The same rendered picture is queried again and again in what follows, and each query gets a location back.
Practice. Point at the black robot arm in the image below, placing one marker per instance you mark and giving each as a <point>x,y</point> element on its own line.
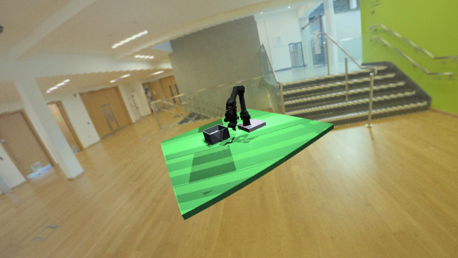
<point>231,106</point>

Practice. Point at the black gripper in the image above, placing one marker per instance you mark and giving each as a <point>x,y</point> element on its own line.
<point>233,122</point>

